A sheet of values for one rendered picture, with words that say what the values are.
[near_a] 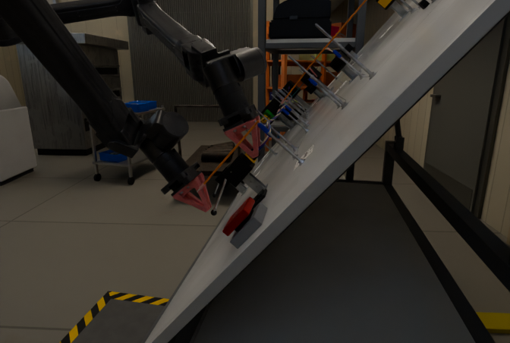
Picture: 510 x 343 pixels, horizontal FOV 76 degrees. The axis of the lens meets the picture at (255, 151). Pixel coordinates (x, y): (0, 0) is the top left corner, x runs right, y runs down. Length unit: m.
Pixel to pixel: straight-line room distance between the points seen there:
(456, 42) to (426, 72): 0.04
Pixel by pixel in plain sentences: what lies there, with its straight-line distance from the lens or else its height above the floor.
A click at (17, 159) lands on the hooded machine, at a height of 0.25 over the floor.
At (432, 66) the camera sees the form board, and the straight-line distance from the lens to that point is 0.40.
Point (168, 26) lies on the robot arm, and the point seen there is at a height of 1.42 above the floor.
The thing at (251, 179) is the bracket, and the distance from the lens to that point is 0.69.
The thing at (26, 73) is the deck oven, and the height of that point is 1.26.
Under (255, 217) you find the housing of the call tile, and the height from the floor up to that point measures 1.11.
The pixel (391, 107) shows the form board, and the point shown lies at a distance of 0.39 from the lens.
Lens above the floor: 1.31
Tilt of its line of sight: 14 degrees down
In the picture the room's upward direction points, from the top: straight up
